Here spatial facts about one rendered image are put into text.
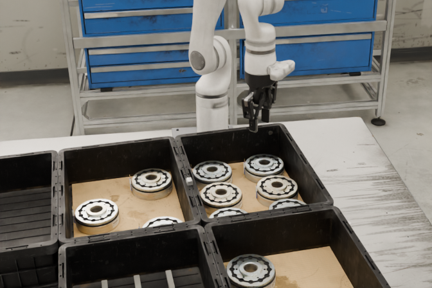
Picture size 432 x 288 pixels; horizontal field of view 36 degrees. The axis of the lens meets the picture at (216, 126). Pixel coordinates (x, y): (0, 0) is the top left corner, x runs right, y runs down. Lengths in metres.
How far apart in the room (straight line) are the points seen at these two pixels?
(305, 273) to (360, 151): 0.79
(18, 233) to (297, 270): 0.65
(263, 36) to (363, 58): 2.17
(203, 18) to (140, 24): 1.67
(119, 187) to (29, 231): 0.26
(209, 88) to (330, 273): 0.66
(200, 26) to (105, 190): 0.50
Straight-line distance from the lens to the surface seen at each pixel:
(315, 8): 3.50
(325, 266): 1.48
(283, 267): 1.47
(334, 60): 3.63
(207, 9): 1.75
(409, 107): 4.09
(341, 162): 2.09
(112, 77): 3.53
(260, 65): 1.56
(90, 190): 1.75
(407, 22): 4.66
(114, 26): 3.42
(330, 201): 1.50
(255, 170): 1.73
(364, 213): 1.87
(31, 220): 1.68
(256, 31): 1.52
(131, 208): 1.66
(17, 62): 4.48
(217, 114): 1.88
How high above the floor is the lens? 1.77
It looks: 28 degrees down
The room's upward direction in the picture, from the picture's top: 1 degrees counter-clockwise
